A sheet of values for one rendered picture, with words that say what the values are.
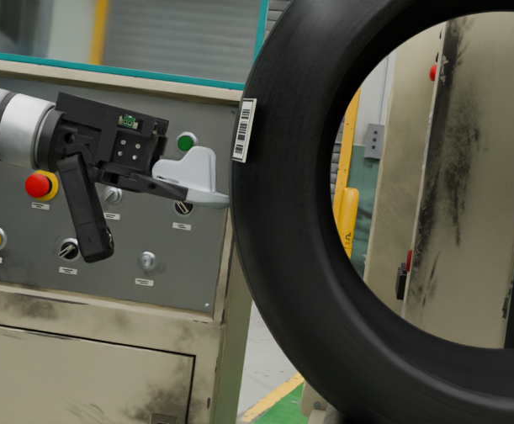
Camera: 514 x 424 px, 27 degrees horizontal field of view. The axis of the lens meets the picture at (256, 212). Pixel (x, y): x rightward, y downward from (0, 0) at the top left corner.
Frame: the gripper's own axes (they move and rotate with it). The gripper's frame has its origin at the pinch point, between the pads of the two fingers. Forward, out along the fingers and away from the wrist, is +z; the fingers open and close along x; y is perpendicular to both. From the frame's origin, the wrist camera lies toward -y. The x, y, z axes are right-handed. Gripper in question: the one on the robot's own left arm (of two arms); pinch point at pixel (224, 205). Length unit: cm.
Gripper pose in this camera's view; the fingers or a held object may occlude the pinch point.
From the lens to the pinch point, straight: 110.8
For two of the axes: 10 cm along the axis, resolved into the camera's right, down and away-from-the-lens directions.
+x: 1.2, -0.4, 9.9
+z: 9.6, 2.6, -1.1
